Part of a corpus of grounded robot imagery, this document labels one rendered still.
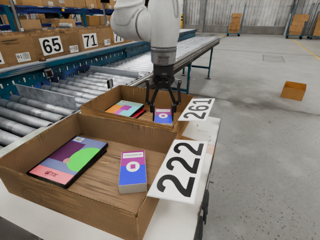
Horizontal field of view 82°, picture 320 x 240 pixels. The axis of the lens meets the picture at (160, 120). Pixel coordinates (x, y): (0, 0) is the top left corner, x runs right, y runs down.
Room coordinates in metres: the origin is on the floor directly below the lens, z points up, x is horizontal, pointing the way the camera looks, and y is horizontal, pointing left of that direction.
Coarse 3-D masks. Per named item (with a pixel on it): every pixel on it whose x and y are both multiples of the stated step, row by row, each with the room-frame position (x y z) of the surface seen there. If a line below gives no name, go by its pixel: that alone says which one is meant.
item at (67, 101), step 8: (24, 88) 0.99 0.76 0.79; (32, 88) 0.96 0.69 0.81; (24, 96) 1.01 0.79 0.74; (32, 96) 0.97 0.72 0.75; (40, 96) 0.94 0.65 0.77; (48, 96) 0.91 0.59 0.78; (56, 96) 0.88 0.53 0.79; (64, 96) 0.86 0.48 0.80; (72, 96) 0.84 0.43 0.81; (56, 104) 0.89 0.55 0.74; (64, 104) 0.86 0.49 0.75; (72, 104) 0.84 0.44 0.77
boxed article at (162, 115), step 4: (156, 112) 0.70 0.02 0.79; (160, 112) 0.70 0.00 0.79; (164, 112) 0.70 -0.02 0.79; (168, 112) 0.70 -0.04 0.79; (156, 116) 0.67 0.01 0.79; (160, 116) 0.67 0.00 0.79; (164, 116) 0.67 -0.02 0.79; (168, 116) 0.67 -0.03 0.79; (156, 120) 0.63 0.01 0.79; (160, 120) 0.63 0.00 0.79; (164, 120) 0.63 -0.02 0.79; (168, 120) 0.63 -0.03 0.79; (168, 124) 0.61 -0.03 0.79
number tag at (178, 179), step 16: (176, 144) 0.39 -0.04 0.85; (192, 144) 0.38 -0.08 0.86; (176, 160) 0.33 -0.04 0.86; (192, 160) 0.32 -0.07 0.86; (160, 176) 0.28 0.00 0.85; (176, 176) 0.28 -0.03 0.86; (192, 176) 0.27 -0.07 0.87; (160, 192) 0.24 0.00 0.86; (176, 192) 0.23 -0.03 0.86; (192, 192) 0.23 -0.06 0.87
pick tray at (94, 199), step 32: (64, 128) 0.53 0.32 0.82; (96, 128) 0.56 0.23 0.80; (128, 128) 0.52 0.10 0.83; (0, 160) 0.34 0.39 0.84; (32, 160) 0.40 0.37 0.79; (160, 160) 0.44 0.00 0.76; (32, 192) 0.29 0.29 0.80; (64, 192) 0.25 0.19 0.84; (96, 192) 0.32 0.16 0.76; (96, 224) 0.23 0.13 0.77; (128, 224) 0.20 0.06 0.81
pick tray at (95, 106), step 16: (112, 96) 0.82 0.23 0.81; (128, 96) 0.88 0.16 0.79; (144, 96) 0.84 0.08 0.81; (160, 96) 0.81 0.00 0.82; (176, 96) 0.78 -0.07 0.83; (192, 96) 0.75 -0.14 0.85; (96, 112) 0.61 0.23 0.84; (176, 112) 0.76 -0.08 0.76; (160, 128) 0.51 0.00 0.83; (176, 128) 0.52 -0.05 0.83
